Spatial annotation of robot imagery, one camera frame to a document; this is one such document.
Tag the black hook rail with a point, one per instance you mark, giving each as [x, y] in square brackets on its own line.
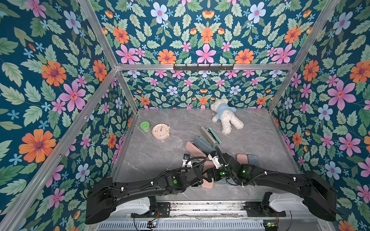
[203, 67]

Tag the pink case with brown sunglasses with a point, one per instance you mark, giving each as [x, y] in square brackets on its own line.
[194, 150]

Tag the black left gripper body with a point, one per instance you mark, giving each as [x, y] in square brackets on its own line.
[195, 184]

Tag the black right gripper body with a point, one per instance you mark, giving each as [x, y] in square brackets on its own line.
[219, 156]

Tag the grey case with olive glasses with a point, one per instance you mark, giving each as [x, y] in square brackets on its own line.
[203, 145]

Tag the white teddy bear blue shirt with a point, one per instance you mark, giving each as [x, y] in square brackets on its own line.
[226, 115]

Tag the green lidded round container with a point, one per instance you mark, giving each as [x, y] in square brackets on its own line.
[145, 126]

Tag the grey case with red glasses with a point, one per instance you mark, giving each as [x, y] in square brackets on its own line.
[253, 160]

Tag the pink case with purple glasses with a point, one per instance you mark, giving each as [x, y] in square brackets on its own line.
[242, 158]

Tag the mint case with black glasses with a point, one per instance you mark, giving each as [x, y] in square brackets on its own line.
[211, 136]

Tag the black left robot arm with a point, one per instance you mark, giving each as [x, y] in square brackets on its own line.
[107, 195]

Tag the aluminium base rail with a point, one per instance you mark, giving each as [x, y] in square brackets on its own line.
[152, 208]

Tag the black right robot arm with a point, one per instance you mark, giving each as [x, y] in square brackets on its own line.
[318, 195]

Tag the cream round alarm clock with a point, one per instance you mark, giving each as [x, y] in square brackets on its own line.
[161, 131]

